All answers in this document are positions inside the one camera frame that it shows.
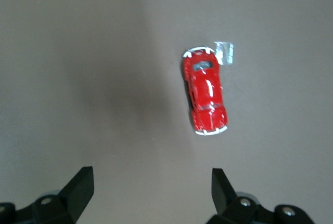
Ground red beetle toy car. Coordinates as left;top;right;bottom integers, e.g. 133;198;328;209
181;47;229;137

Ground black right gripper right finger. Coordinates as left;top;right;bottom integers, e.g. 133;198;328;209
207;167;274;224

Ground clear tape piece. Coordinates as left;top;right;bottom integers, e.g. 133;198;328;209
213;41;235;67

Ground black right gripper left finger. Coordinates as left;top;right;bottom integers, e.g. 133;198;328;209
15;166;95;224

